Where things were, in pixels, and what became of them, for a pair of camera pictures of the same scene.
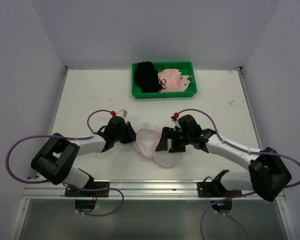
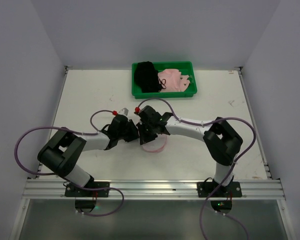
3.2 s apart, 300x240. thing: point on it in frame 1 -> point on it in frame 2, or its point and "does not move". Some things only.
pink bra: [171, 80] does not move
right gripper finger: [168, 132] -> [143, 134]
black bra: [146, 76] does not move
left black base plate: [72, 191] does not move
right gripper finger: [177, 145] -> [151, 135]
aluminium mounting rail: [133, 190] does not move
